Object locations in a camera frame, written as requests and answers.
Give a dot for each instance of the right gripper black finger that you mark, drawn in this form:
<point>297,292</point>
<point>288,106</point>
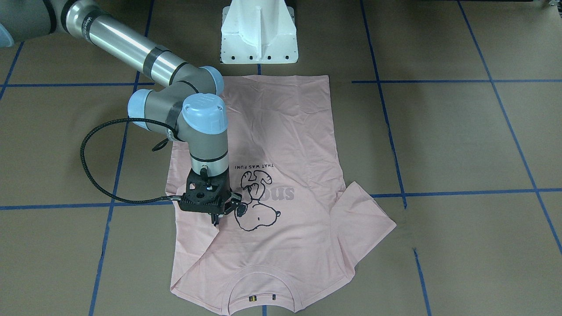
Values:
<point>215,219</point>

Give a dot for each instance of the white mounting column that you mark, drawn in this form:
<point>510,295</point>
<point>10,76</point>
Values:
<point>258,32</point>

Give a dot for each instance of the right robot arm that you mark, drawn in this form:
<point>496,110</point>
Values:
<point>167,87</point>

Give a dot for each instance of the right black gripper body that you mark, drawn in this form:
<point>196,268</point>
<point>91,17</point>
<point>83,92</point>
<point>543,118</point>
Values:
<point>234,203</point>

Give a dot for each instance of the pink Snoopy t-shirt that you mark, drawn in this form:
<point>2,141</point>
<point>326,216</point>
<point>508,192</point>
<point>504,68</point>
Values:
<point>304,230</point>

